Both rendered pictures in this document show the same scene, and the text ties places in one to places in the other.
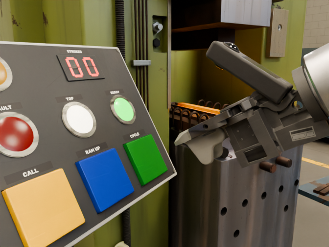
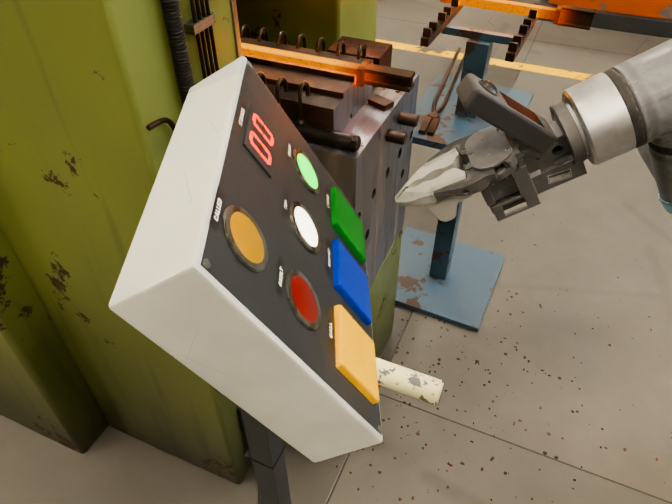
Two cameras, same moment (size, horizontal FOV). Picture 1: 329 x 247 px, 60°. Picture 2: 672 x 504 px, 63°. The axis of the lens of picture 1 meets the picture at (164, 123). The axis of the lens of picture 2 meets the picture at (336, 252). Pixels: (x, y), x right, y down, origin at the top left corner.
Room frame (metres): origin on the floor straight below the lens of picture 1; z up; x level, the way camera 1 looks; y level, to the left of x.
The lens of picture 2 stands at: (0.04, 0.33, 1.45)
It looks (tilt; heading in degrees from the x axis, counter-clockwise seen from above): 43 degrees down; 327
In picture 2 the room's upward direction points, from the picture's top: straight up
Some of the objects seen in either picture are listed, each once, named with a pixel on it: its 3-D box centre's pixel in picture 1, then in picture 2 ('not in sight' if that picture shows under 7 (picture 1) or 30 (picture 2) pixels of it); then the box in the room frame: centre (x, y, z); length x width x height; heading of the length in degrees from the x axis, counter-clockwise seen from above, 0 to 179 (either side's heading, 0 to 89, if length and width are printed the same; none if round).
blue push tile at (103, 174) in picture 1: (105, 179); (348, 282); (0.39, 0.09, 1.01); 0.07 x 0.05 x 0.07; 148
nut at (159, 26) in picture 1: (157, 34); not in sight; (0.85, 0.02, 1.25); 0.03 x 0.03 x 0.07; 33
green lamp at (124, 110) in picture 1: (123, 109); (306, 171); (0.50, 0.07, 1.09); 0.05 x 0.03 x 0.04; 123
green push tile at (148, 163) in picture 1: (145, 159); (345, 226); (0.47, 0.03, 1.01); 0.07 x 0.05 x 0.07; 148
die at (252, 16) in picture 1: (198, 15); not in sight; (1.01, -0.11, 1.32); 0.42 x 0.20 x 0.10; 33
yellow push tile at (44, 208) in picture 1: (45, 208); (352, 355); (0.30, 0.14, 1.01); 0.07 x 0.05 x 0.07; 148
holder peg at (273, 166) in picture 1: (268, 166); (396, 136); (0.78, -0.30, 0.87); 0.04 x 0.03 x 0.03; 33
